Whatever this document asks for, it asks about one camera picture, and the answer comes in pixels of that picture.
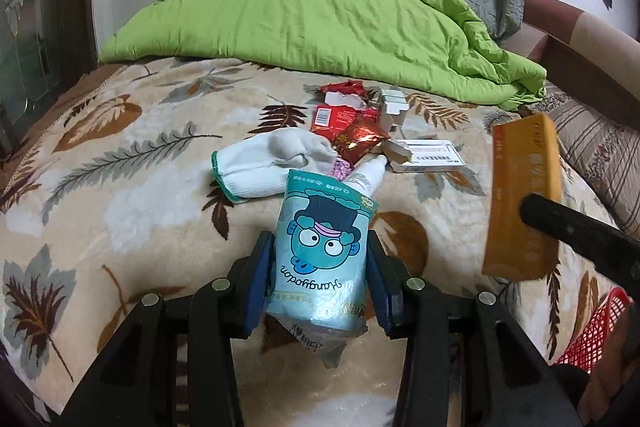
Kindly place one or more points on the white knit glove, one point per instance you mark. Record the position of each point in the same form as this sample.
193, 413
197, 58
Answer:
255, 167

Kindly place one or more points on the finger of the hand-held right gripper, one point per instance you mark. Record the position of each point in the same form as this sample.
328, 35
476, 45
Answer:
575, 232

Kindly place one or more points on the pink blister pack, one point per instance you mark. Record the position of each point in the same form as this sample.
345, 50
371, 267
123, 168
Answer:
342, 169

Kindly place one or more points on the clear plastic wrapper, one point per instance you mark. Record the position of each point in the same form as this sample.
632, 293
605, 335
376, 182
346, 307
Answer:
320, 349

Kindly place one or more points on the torn red white pack piece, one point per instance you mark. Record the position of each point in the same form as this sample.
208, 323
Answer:
345, 92

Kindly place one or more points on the green quilt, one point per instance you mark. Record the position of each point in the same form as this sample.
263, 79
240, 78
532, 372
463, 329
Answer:
300, 17

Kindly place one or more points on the striped pillow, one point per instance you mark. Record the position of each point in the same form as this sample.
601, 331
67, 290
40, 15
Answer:
600, 147

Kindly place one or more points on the red foil wrapper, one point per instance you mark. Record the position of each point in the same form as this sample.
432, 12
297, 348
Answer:
357, 137

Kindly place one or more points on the red plastic basket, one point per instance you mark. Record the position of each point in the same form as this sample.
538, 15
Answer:
595, 332

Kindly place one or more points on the wooden glass panel door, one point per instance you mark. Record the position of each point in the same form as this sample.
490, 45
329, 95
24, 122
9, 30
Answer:
30, 32

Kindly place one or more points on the blue cartoon tissue packet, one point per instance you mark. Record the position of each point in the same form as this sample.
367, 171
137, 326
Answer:
320, 247

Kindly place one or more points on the white plastic bottle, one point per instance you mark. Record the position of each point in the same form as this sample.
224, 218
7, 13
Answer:
367, 174

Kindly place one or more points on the leaf printed blanket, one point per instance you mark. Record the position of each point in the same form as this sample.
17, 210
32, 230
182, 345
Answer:
125, 207

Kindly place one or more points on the red torn cigarette pack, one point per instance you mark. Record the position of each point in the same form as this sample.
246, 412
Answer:
330, 117

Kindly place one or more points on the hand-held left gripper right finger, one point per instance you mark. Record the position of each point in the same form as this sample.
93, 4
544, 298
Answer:
382, 304

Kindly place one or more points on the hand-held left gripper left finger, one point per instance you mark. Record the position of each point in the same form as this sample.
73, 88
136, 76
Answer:
257, 289

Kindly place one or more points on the orange cardboard box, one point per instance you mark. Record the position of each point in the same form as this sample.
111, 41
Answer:
520, 167

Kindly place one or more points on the white medicine box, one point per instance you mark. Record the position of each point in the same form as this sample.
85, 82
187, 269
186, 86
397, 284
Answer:
430, 154

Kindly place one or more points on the open small white carton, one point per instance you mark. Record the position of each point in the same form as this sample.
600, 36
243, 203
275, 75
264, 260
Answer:
392, 107

